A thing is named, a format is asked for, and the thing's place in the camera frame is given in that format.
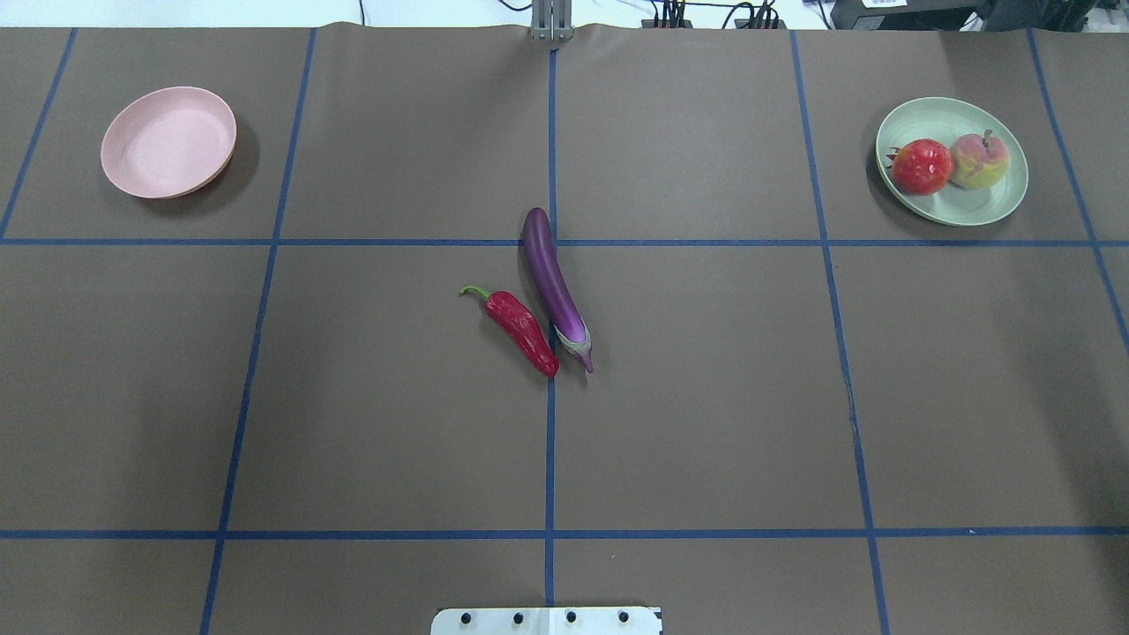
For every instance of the purple eggplant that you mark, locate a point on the purple eggplant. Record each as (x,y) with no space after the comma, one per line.
(541,259)

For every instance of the red chili pepper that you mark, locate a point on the red chili pepper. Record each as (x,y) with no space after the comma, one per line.
(518,321)

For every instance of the red pomegranate fruit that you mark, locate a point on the red pomegranate fruit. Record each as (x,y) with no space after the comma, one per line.
(920,168)

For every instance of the yellow pink peach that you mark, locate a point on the yellow pink peach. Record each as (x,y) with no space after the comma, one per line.
(980,160)

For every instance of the brown paper table mat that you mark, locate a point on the brown paper table mat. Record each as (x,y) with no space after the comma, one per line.
(264,407)

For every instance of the light green plate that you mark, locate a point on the light green plate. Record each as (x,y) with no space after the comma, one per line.
(946,119)

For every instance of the pink plate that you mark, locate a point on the pink plate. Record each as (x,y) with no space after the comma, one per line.
(169,143)

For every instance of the aluminium frame post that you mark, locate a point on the aluminium frame post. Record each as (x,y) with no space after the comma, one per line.
(551,20)

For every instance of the white camera mast base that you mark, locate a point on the white camera mast base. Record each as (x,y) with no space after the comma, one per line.
(549,620)

